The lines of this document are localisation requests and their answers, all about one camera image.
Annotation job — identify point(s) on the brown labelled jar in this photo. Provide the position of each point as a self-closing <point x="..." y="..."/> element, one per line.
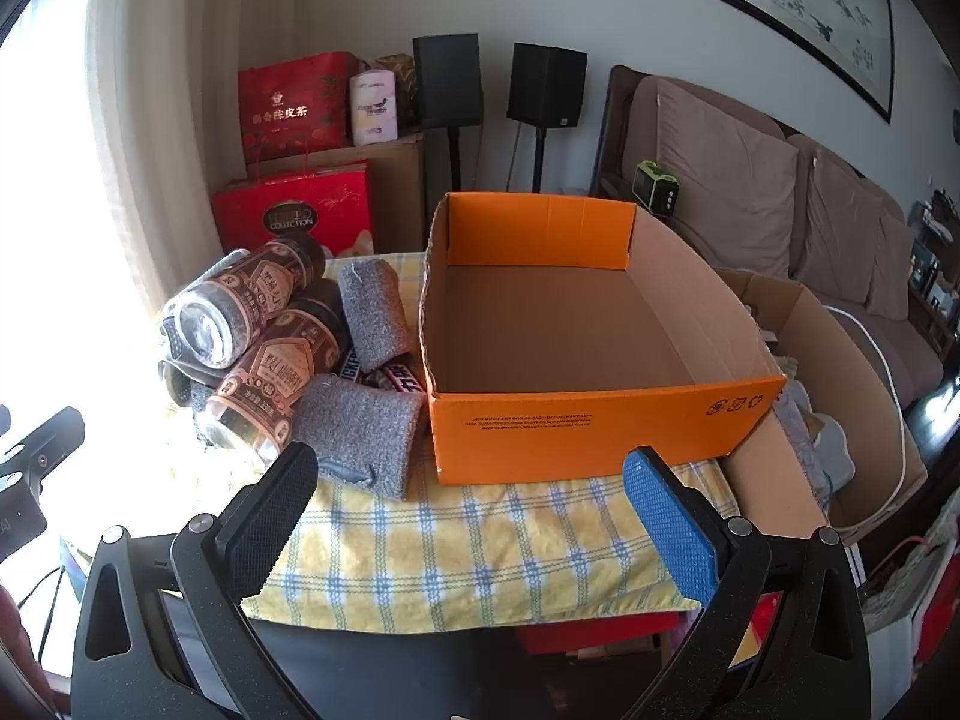
<point x="247" y="292"/>
<point x="270" y="382"/>

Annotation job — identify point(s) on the brown chocolate bar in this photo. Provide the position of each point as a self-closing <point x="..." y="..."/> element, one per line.
<point x="351" y="369"/>
<point x="401" y="380"/>

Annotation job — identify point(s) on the black speaker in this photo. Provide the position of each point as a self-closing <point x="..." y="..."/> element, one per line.
<point x="546" y="82"/>
<point x="446" y="79"/>

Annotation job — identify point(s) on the grey knit sock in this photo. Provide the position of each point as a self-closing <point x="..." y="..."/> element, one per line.
<point x="360" y="435"/>
<point x="201" y="409"/>
<point x="375" y="315"/>

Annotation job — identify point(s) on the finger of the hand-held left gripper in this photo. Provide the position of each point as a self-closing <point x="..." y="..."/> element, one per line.
<point x="49" y="435"/>

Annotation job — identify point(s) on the gold patterned gift bag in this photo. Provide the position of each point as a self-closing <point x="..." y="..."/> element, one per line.
<point x="397" y="79"/>

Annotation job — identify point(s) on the white tissue pack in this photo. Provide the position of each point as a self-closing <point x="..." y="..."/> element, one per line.
<point x="373" y="109"/>

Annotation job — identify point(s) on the brown sofa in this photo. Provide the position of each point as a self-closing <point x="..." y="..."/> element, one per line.
<point x="855" y="330"/>

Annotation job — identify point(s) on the white lace basket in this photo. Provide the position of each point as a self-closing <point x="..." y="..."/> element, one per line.
<point x="922" y="562"/>

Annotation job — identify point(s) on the open brown cardboard box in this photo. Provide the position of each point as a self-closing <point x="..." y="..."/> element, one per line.
<point x="840" y="405"/>

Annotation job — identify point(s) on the red gift box top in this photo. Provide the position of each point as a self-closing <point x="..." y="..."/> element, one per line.
<point x="289" y="109"/>

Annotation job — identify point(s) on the dark wooden shelf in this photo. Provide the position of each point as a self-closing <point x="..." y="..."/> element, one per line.
<point x="934" y="270"/>

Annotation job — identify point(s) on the brown labelled jar top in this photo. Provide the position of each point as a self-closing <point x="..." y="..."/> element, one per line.
<point x="247" y="292"/>

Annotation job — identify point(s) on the yellow checked cloth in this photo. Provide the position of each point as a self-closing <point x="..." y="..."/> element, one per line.
<point x="450" y="540"/>

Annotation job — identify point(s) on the green black portable device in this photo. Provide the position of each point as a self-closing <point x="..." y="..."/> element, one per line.
<point x="654" y="186"/>

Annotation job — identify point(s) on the small beige sofa cushion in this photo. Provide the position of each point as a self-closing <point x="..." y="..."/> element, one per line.
<point x="892" y="270"/>

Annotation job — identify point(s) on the black speaker stand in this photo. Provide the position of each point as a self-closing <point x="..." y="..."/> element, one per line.
<point x="538" y="161"/>
<point x="454" y="161"/>

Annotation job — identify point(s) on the orange cardboard box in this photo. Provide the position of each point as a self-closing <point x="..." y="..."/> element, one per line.
<point x="570" y="420"/>

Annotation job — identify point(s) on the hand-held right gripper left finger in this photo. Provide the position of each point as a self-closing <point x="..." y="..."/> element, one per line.
<point x="270" y="517"/>

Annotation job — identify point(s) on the red chocolate gift bag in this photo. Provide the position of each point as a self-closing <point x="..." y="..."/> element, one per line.
<point x="300" y="210"/>

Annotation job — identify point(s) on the grey cloth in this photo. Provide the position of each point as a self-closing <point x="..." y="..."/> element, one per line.
<point x="814" y="442"/>

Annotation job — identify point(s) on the large beige sofa cushion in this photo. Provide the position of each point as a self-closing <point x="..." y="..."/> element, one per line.
<point x="720" y="180"/>

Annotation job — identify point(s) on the large brown cardboard box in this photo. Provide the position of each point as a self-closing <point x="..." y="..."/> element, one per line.
<point x="397" y="180"/>

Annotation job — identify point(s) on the beige curtain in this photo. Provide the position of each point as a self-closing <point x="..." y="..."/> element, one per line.
<point x="172" y="127"/>

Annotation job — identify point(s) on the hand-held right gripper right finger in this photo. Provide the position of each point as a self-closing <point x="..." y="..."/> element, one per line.
<point x="667" y="517"/>

